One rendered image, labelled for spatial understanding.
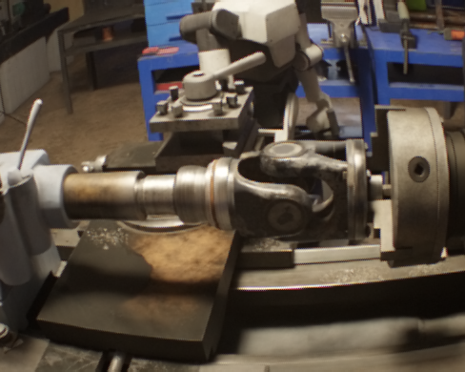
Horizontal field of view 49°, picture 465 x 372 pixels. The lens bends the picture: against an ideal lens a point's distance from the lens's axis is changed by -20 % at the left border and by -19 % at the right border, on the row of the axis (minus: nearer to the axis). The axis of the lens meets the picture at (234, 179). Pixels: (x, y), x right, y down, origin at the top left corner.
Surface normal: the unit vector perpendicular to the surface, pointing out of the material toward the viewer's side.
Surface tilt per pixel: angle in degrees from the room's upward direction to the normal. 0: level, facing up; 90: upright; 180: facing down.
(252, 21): 91
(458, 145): 17
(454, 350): 48
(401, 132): 24
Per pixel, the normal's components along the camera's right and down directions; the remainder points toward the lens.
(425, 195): -0.19, 0.07
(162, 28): -0.15, 0.47
